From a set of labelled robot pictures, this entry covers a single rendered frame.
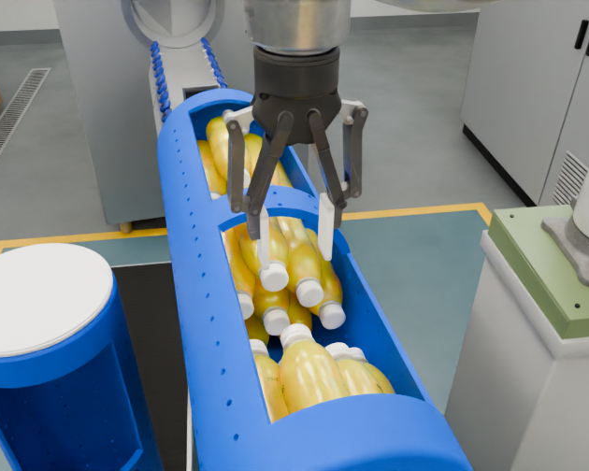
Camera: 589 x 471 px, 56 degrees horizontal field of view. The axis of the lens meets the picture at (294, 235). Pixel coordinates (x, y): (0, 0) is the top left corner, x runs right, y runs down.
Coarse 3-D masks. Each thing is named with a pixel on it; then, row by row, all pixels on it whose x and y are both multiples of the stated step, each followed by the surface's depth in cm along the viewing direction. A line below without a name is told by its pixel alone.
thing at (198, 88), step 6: (192, 84) 158; (198, 84) 158; (204, 84) 158; (210, 84) 158; (216, 84) 158; (186, 90) 157; (192, 90) 157; (198, 90) 157; (204, 90) 157; (186, 96) 156
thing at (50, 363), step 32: (96, 320) 92; (32, 352) 86; (64, 352) 89; (96, 352) 94; (128, 352) 105; (0, 384) 88; (32, 384) 89; (64, 384) 128; (96, 384) 131; (128, 384) 106; (0, 416) 112; (32, 416) 124; (64, 416) 133; (96, 416) 138; (128, 416) 137; (0, 448) 106; (32, 448) 126; (64, 448) 137; (96, 448) 144; (128, 448) 146
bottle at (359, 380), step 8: (336, 360) 72; (344, 360) 70; (352, 360) 70; (344, 368) 68; (352, 368) 68; (360, 368) 68; (344, 376) 67; (352, 376) 67; (360, 376) 67; (368, 376) 68; (352, 384) 66; (360, 384) 66; (368, 384) 66; (376, 384) 67; (352, 392) 65; (360, 392) 65; (368, 392) 65; (376, 392) 66
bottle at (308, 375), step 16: (304, 336) 68; (288, 352) 65; (304, 352) 64; (320, 352) 64; (288, 368) 63; (304, 368) 62; (320, 368) 62; (336, 368) 63; (288, 384) 62; (304, 384) 61; (320, 384) 60; (336, 384) 61; (288, 400) 62; (304, 400) 59; (320, 400) 59
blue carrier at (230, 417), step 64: (192, 128) 106; (256, 128) 123; (192, 192) 90; (192, 256) 80; (192, 320) 73; (320, 320) 96; (384, 320) 78; (192, 384) 68; (256, 384) 58; (256, 448) 53; (320, 448) 50; (384, 448) 50; (448, 448) 54
